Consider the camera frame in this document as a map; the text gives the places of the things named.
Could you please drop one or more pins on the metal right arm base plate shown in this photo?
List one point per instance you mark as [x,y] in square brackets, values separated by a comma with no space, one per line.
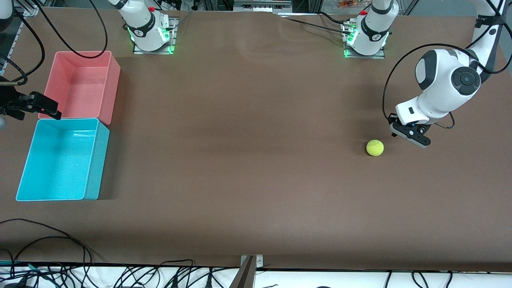
[174,36]

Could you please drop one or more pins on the grey power strip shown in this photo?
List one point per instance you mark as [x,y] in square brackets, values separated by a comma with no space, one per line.
[260,6]

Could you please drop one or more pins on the black power plug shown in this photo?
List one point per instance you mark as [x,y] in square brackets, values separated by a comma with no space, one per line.
[208,281]
[174,281]

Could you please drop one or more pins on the clear box with orange items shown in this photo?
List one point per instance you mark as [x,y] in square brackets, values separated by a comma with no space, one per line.
[352,4]

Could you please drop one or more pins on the dark metal bar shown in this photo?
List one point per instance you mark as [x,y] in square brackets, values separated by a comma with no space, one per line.
[244,276]

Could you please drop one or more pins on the silver metal bracket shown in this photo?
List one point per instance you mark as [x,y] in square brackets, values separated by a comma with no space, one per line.
[259,262]

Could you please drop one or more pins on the blue plastic bin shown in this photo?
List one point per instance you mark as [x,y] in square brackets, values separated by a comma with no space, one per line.
[60,160]

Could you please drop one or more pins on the yellow-green tennis ball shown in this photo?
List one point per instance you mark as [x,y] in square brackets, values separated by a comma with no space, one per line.
[374,147]

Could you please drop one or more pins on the aluminium frame profile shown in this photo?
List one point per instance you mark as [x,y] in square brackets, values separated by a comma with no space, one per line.
[26,10]

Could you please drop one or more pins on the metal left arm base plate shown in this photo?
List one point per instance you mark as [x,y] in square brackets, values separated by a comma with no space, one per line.
[368,57]

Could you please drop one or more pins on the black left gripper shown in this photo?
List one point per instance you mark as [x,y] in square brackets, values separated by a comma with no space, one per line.
[391,119]

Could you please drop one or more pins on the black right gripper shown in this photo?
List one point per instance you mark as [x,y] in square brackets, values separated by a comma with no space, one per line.
[8,99]

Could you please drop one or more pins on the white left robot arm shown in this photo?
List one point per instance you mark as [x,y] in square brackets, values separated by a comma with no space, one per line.
[440,80]

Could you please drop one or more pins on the pink plastic bin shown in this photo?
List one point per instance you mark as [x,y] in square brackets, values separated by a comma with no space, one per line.
[84,86]

